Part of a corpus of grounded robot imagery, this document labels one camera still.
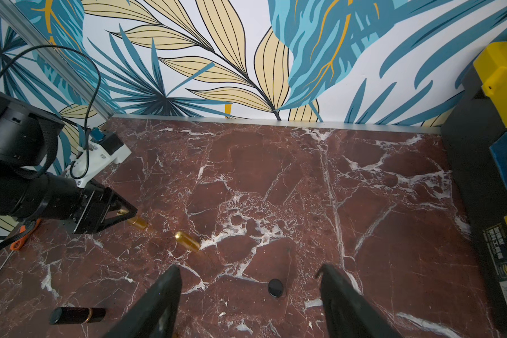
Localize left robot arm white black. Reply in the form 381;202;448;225
0;92;137;234

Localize yellow black toolbox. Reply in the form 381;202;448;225
442;41;507;337

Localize gold lipstick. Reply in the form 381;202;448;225
174;231;201;252
117;209;149;230

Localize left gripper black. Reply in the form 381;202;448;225
65;180;137;235

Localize black lipstick upright right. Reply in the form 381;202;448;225
267;278;285;299

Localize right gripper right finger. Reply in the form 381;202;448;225
316;264;401;338

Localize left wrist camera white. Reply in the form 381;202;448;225
63;128;132;188

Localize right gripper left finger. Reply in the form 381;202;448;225
104;265;183;338

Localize black lipstick lying left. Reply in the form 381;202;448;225
49;307;106;325

